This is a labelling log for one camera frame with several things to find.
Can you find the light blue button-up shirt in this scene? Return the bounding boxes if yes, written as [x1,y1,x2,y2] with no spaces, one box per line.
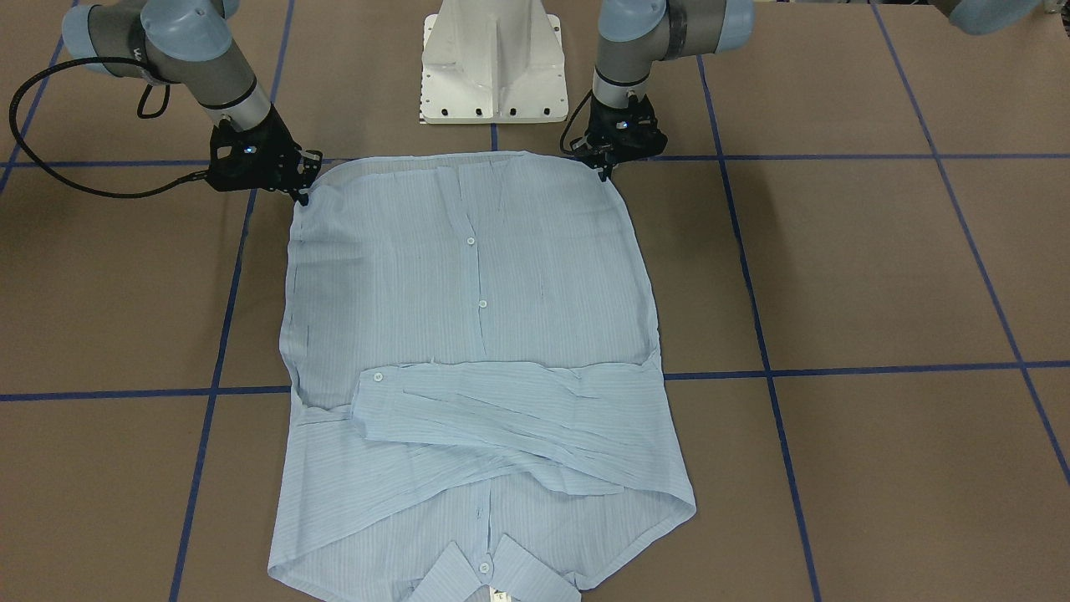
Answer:
[268,151,696,601]

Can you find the brown paper table cover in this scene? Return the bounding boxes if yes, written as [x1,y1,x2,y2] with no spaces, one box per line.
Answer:
[3,1,1069,601]

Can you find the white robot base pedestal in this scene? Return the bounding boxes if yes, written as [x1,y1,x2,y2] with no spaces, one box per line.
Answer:
[421,1,569,125]

